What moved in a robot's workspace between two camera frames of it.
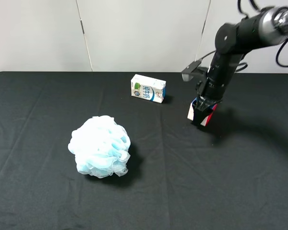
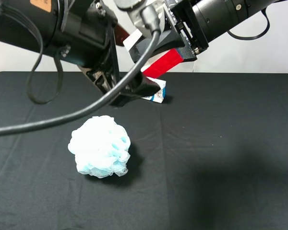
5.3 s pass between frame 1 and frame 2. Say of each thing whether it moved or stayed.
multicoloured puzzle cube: moved
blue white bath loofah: stayed
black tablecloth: stayed
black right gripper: moved
